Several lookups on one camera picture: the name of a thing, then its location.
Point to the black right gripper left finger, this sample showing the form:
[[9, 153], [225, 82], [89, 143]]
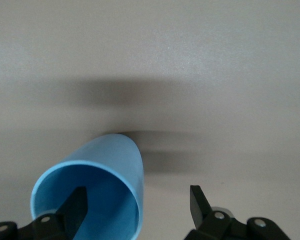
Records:
[[75, 207]]

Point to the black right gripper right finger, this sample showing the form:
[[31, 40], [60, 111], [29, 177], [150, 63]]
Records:
[[198, 207]]

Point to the blue plastic cup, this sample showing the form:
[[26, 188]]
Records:
[[110, 155]]

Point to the brown paper table cover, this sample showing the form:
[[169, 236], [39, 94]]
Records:
[[165, 62]]

